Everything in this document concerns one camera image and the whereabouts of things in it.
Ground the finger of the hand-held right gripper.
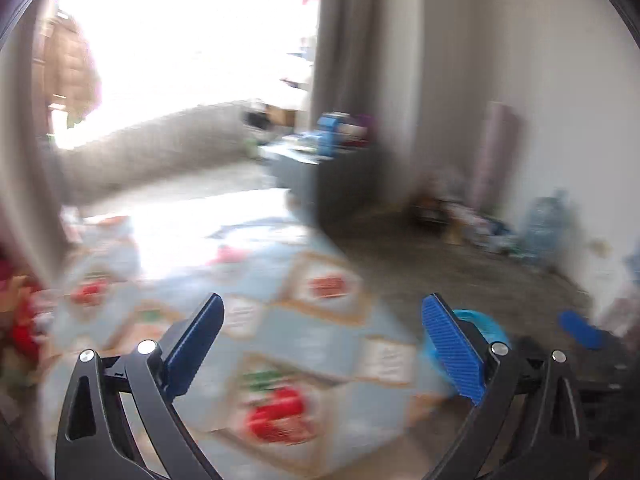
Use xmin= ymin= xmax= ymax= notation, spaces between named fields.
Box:
xmin=558 ymin=310 xmax=607 ymax=351

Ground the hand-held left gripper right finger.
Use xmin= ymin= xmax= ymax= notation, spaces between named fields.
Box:
xmin=421 ymin=294 xmax=592 ymax=480

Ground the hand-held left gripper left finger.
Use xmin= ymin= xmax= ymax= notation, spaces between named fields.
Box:
xmin=55 ymin=292 xmax=226 ymax=480

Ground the light blue plastic bin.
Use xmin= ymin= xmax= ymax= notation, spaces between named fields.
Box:
xmin=417 ymin=309 xmax=511 ymax=397

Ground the fruit print tablecloth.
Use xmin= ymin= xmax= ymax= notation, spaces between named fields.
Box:
xmin=45 ymin=215 xmax=452 ymax=480

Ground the large clear water jug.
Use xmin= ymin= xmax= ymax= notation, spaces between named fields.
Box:
xmin=522 ymin=195 xmax=572 ymax=267

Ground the red gift bag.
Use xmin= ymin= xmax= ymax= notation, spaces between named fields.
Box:
xmin=0 ymin=275 xmax=52 ymax=387

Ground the balcony railing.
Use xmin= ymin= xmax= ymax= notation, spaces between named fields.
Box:
xmin=55 ymin=97 xmax=254 ymax=209

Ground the long pink box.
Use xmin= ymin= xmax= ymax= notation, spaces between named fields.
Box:
xmin=472 ymin=101 xmax=524 ymax=212

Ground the grey cabinet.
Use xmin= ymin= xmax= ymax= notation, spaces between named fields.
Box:
xmin=260 ymin=142 xmax=382 ymax=227

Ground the purple cup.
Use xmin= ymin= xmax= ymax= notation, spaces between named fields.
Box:
xmin=350 ymin=115 xmax=377 ymax=142

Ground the cardboard box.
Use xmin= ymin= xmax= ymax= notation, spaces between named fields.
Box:
xmin=265 ymin=105 xmax=307 ymax=127

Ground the blue spray bottle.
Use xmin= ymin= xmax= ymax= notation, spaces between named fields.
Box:
xmin=317 ymin=112 xmax=347 ymax=157

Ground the grey curtain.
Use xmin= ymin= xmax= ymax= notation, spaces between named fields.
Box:
xmin=0 ymin=5 xmax=72 ymax=287
xmin=310 ymin=0 xmax=427 ymax=162

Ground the beige puffer jacket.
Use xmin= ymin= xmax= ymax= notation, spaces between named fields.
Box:
xmin=35 ymin=15 xmax=104 ymax=122

